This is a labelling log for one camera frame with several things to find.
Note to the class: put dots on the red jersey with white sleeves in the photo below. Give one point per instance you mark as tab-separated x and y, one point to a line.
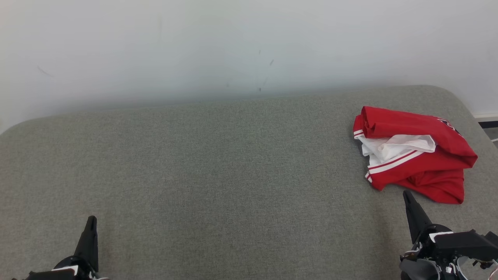
408	122

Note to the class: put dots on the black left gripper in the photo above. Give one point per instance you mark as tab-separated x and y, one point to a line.
79	266

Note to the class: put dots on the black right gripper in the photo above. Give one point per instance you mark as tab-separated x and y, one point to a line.
420	264

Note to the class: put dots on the grey fabric sofa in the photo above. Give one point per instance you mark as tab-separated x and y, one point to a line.
233	186

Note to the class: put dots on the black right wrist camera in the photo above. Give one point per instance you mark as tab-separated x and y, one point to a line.
467	243

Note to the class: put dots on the white baseboard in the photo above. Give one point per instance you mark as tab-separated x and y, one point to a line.
486	116

